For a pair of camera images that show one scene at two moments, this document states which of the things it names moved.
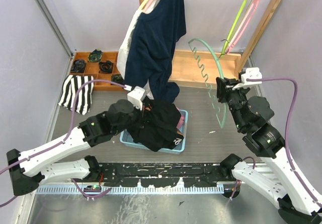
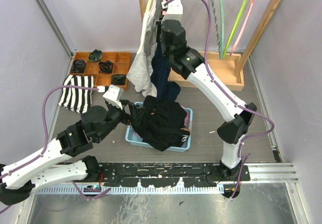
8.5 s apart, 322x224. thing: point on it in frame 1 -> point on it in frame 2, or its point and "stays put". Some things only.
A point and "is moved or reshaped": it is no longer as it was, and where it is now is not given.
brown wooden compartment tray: (101, 65) stays put
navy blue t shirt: (149, 60) is moved or reshaped
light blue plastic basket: (126, 137) -> (134, 137)
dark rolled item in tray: (78, 66) stays put
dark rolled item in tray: (95, 55) stays put
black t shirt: (155, 127) stays put
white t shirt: (127, 34) -> (139, 74)
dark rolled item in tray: (105, 67) stays put
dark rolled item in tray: (117, 78) stays put
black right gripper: (223, 89) -> (158, 23)
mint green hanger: (206, 76) -> (221, 45)
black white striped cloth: (84, 95) stays put
